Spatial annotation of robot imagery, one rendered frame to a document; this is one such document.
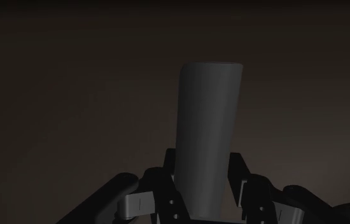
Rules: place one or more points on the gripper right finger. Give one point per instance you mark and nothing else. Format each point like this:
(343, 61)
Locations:
(265, 198)

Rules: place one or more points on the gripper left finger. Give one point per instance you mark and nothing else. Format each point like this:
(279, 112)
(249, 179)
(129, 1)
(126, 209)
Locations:
(150, 198)

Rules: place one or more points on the grey cylinder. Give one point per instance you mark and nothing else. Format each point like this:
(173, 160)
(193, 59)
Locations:
(206, 139)

